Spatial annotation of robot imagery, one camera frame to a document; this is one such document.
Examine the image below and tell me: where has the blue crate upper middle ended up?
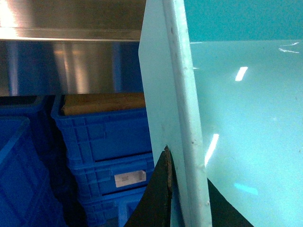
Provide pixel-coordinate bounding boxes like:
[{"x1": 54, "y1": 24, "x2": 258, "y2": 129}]
[{"x1": 51, "y1": 95, "x2": 152, "y2": 166}]

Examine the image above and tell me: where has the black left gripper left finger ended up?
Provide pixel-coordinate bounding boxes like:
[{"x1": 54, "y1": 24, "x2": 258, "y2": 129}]
[{"x1": 125, "y1": 146, "x2": 173, "y2": 227}]

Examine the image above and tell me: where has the blue crate bottom middle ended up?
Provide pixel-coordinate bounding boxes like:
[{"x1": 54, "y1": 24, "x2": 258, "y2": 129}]
[{"x1": 79, "y1": 187, "x2": 146, "y2": 227}]

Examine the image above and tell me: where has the blue crate lower middle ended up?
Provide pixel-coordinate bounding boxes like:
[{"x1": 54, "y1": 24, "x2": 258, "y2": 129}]
[{"x1": 69, "y1": 152, "x2": 154, "y2": 200}]

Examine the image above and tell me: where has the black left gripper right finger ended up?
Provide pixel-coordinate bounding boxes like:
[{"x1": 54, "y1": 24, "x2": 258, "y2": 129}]
[{"x1": 207, "y1": 179, "x2": 253, "y2": 227}]

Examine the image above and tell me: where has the blue crate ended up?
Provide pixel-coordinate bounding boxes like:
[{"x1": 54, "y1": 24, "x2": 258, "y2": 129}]
[
  {"x1": 0, "y1": 96, "x2": 66, "y2": 227},
  {"x1": 51, "y1": 95, "x2": 152, "y2": 166},
  {"x1": 79, "y1": 187, "x2": 146, "y2": 227},
  {"x1": 69, "y1": 152, "x2": 154, "y2": 200}
]

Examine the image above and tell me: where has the turquoise plastic bin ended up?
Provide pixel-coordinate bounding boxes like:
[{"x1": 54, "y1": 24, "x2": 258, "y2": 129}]
[{"x1": 139, "y1": 0, "x2": 303, "y2": 227}]

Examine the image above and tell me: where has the cardboard in blue crate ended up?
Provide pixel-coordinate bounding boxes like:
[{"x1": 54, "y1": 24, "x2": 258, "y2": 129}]
[{"x1": 61, "y1": 93, "x2": 146, "y2": 116}]

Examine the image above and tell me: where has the blue crate far left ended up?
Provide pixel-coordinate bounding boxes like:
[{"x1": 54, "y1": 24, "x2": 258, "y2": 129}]
[{"x1": 0, "y1": 96, "x2": 66, "y2": 227}]

